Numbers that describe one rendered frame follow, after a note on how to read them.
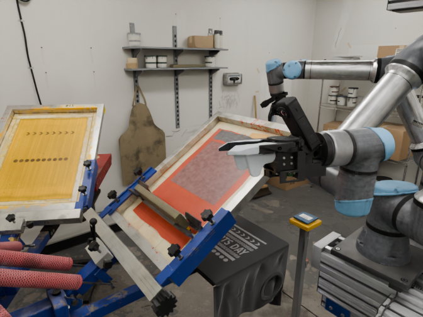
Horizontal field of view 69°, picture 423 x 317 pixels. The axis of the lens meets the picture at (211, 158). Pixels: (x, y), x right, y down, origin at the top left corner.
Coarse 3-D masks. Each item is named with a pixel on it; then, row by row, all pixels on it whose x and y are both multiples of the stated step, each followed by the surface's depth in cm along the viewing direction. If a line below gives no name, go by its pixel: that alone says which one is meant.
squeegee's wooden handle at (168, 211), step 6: (138, 186) 137; (138, 192) 136; (144, 192) 131; (150, 192) 130; (144, 198) 136; (150, 198) 126; (156, 198) 125; (156, 204) 122; (162, 204) 120; (162, 210) 119; (168, 210) 116; (174, 210) 115; (168, 216) 121; (174, 216) 112; (180, 216) 112; (180, 222) 113; (186, 222) 115
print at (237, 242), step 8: (232, 232) 165; (240, 232) 165; (248, 232) 165; (224, 240) 158; (232, 240) 158; (240, 240) 158; (248, 240) 158; (256, 240) 158; (216, 248) 151; (224, 248) 151; (232, 248) 151; (240, 248) 151; (248, 248) 151; (256, 248) 151; (224, 256) 145; (232, 256) 145; (240, 256) 145
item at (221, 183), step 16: (224, 160) 141; (208, 176) 138; (224, 176) 133; (240, 176) 129; (192, 192) 135; (208, 192) 130; (224, 192) 126; (176, 208) 131; (192, 208) 127; (208, 208) 123; (160, 224) 129; (176, 240) 118
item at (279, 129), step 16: (208, 128) 166; (256, 128) 148; (272, 128) 138; (192, 144) 162; (176, 160) 158; (160, 176) 154; (240, 192) 117; (256, 192) 118; (224, 208) 114; (240, 208) 115; (128, 224) 132; (144, 240) 120; (160, 256) 111
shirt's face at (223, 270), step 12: (240, 216) 182; (252, 228) 169; (264, 240) 158; (276, 240) 158; (252, 252) 148; (264, 252) 148; (204, 264) 139; (216, 264) 139; (228, 264) 139; (240, 264) 139; (216, 276) 132
